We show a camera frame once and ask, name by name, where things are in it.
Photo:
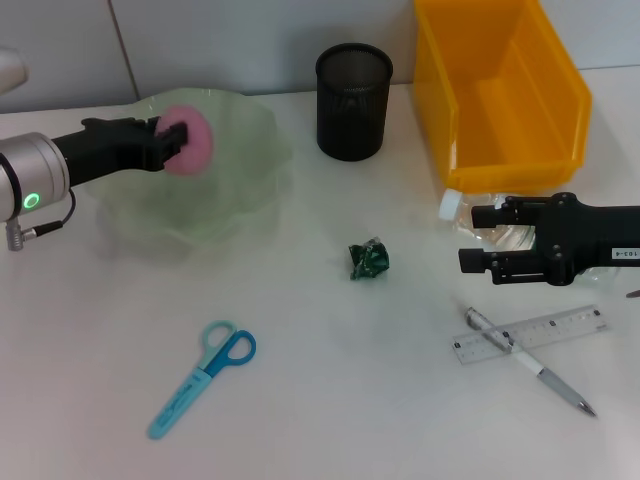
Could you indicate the clear plastic ruler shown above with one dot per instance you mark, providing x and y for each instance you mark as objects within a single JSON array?
[{"x": 565, "y": 325}]

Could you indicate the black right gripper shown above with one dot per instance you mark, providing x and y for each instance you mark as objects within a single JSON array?
[{"x": 590, "y": 235}]

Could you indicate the clear green-label water bottle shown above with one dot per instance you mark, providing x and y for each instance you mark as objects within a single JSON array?
[{"x": 455, "y": 205}]

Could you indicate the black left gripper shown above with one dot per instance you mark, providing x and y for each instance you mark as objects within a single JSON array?
[{"x": 105, "y": 150}]

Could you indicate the blue teal scissors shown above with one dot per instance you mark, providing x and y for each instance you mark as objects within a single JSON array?
[{"x": 200, "y": 380}]

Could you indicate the pink peach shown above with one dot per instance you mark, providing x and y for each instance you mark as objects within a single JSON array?
[{"x": 192, "y": 145}]

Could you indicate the yellow plastic bin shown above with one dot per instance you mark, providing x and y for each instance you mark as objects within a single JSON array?
[{"x": 515, "y": 110}]

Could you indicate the green plastic wrapper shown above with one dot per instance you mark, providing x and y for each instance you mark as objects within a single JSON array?
[{"x": 369, "y": 260}]

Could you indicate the green glass fruit plate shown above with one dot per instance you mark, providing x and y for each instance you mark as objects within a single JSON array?
[{"x": 225, "y": 190}]

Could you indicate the black mesh pen holder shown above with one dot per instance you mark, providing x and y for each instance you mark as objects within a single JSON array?
[{"x": 352, "y": 110}]

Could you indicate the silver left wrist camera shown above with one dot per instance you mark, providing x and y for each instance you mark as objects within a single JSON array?
[{"x": 10, "y": 70}]

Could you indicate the white silver pen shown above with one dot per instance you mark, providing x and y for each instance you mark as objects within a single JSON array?
[{"x": 525, "y": 360}]

